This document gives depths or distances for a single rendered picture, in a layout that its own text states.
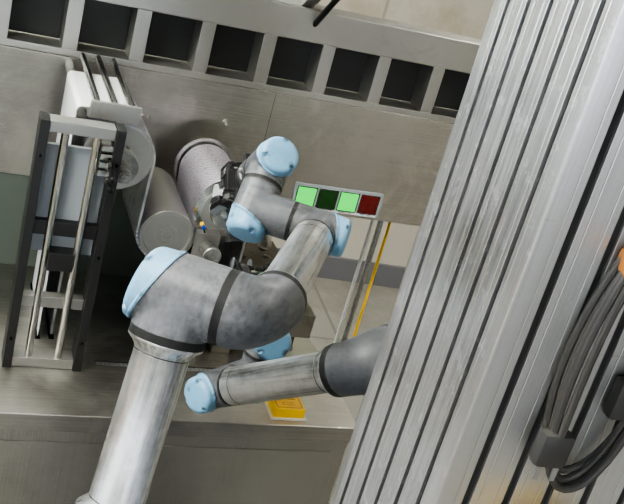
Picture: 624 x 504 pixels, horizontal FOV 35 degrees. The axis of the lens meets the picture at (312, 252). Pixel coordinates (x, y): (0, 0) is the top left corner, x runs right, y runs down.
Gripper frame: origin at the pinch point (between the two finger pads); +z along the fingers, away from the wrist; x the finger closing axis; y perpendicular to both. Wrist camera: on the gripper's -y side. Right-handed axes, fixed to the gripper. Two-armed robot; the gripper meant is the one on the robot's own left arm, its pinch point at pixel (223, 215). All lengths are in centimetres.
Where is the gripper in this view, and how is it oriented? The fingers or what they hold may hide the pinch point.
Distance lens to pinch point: 214.3
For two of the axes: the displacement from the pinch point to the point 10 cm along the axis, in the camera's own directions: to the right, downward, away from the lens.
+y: 0.1, -9.7, 2.5
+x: -9.3, -1.0, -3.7
